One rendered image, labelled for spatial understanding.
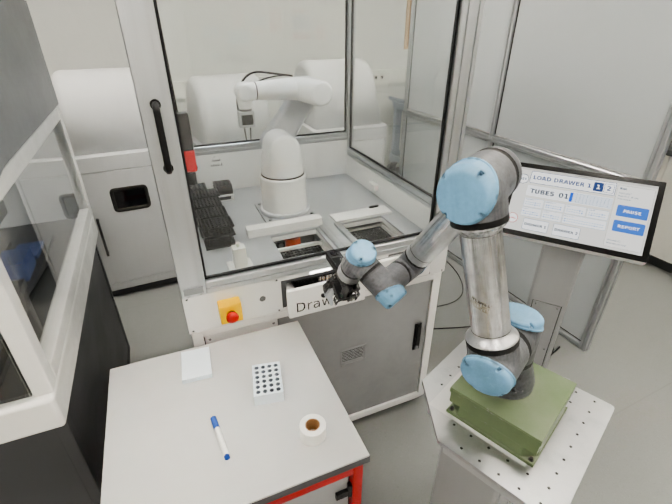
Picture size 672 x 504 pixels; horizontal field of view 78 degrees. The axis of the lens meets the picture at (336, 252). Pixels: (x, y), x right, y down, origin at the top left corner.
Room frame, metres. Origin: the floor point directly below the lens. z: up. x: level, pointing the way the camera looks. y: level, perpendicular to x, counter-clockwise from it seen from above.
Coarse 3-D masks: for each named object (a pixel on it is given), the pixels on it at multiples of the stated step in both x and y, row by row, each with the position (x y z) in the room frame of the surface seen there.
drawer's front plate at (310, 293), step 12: (300, 288) 1.15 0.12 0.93; (312, 288) 1.16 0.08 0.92; (360, 288) 1.23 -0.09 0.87; (288, 300) 1.13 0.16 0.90; (300, 300) 1.14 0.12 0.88; (312, 300) 1.16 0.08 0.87; (324, 300) 1.18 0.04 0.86; (336, 300) 1.20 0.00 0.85; (360, 300) 1.23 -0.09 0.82; (288, 312) 1.13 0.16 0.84; (300, 312) 1.14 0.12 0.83; (312, 312) 1.16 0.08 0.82
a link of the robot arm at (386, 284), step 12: (396, 264) 0.97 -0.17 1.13; (372, 276) 0.91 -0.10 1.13; (384, 276) 0.91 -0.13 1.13; (396, 276) 0.92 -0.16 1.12; (408, 276) 0.95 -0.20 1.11; (372, 288) 0.90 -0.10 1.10; (384, 288) 0.89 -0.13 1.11; (396, 288) 0.89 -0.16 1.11; (384, 300) 0.88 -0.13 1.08; (396, 300) 0.87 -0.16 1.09
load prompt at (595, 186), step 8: (536, 176) 1.62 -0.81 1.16; (544, 176) 1.60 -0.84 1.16; (552, 176) 1.59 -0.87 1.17; (560, 176) 1.58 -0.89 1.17; (568, 176) 1.57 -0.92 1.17; (544, 184) 1.58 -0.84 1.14; (552, 184) 1.57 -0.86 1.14; (560, 184) 1.56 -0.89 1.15; (568, 184) 1.55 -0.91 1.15; (576, 184) 1.54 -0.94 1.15; (584, 184) 1.53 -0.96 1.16; (592, 184) 1.52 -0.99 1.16; (600, 184) 1.51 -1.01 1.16; (608, 184) 1.50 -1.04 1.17; (616, 184) 1.49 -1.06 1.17; (592, 192) 1.50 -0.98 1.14; (600, 192) 1.49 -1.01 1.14; (608, 192) 1.48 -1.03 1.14
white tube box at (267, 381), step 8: (256, 368) 0.93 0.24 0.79; (264, 368) 0.92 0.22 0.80; (272, 368) 0.92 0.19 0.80; (256, 376) 0.89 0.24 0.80; (264, 376) 0.89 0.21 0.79; (272, 376) 0.89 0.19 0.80; (280, 376) 0.89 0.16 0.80; (256, 384) 0.85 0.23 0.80; (264, 384) 0.85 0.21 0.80; (272, 384) 0.86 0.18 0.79; (280, 384) 0.85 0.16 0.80; (256, 392) 0.83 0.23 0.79; (264, 392) 0.84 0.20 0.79; (272, 392) 0.82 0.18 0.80; (280, 392) 0.83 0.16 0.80; (256, 400) 0.81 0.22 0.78; (264, 400) 0.82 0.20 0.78; (272, 400) 0.82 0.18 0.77; (280, 400) 0.82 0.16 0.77
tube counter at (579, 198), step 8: (560, 192) 1.54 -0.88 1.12; (568, 192) 1.53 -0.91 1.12; (560, 200) 1.52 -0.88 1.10; (568, 200) 1.51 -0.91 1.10; (576, 200) 1.50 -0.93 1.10; (584, 200) 1.49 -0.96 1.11; (592, 200) 1.48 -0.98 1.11; (600, 200) 1.47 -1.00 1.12; (608, 200) 1.46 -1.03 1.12; (608, 208) 1.44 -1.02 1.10
